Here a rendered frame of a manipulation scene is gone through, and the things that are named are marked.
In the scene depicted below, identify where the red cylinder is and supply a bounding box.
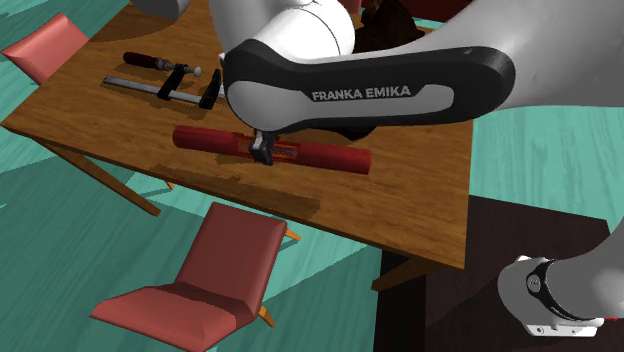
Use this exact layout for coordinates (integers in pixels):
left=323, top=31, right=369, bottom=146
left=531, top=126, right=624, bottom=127
left=171, top=124, right=373, bottom=176

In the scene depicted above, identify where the red chair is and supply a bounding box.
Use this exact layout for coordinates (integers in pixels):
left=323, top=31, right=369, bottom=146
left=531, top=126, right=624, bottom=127
left=1, top=11, right=91, bottom=87
left=89, top=201, right=302, bottom=352

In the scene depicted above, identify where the wooden table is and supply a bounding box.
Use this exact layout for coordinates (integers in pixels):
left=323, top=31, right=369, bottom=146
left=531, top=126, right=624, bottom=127
left=0, top=0, right=475, bottom=293

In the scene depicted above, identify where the dark brown object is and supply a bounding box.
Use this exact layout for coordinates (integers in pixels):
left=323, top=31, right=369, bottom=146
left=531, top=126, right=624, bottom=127
left=352, top=0, right=426, bottom=55

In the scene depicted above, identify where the black bar clamp red handle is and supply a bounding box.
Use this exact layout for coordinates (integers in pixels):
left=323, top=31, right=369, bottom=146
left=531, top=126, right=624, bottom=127
left=102, top=50, right=228, bottom=111

